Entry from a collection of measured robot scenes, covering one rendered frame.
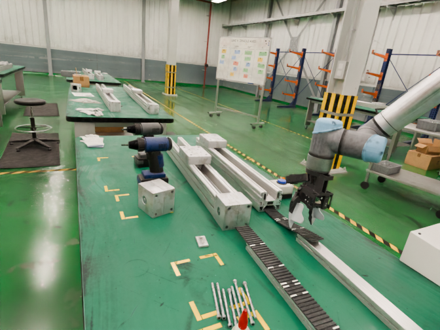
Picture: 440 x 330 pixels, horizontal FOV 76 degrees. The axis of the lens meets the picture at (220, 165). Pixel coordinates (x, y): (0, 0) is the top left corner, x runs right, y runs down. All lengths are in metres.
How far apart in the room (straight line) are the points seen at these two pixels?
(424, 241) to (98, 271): 0.92
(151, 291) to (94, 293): 0.13
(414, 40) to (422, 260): 8.82
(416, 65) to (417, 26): 0.99
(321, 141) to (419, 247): 0.44
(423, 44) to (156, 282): 9.19
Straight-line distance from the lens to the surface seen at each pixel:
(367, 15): 4.32
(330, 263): 0.91
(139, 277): 0.79
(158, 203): 1.01
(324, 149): 0.86
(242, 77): 6.92
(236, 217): 0.97
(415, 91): 0.96
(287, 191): 1.28
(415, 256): 1.08
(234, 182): 1.29
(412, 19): 9.82
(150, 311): 0.71
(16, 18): 16.00
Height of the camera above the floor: 1.30
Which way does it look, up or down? 19 degrees down
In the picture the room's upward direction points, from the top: 6 degrees clockwise
